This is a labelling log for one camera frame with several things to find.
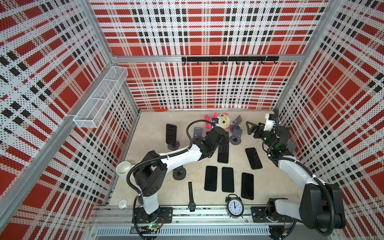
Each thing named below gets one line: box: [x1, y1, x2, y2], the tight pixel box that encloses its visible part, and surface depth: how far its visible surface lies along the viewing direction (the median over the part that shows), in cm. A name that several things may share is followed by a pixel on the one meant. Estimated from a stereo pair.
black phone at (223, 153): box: [217, 144, 229, 163], surface depth 97 cm
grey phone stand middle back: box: [193, 127, 203, 139], surface depth 100 cm
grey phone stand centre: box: [229, 127, 243, 145], surface depth 101 cm
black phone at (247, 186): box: [241, 172, 254, 200], surface depth 84 cm
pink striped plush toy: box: [204, 112, 232, 130], surface depth 107 cm
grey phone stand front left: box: [172, 165, 187, 181], surface depth 88 cm
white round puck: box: [118, 198, 128, 209], surface depth 78 cm
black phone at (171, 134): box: [165, 123, 178, 146], surface depth 94 cm
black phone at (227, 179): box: [221, 167, 235, 193], surface depth 87 cm
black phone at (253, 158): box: [245, 147, 263, 170], surface depth 97 cm
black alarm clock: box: [225, 193, 245, 219], surface depth 75 cm
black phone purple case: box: [204, 165, 218, 192], surface depth 88 cm
